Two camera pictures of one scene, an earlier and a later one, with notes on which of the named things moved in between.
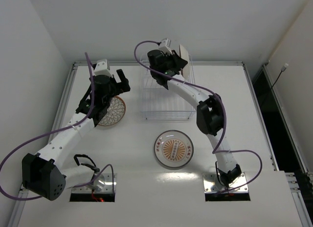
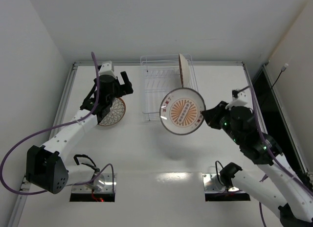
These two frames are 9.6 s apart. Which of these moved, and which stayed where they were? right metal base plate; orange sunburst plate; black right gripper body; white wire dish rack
Moved: black right gripper body; orange sunburst plate
Stayed: white wire dish rack; right metal base plate
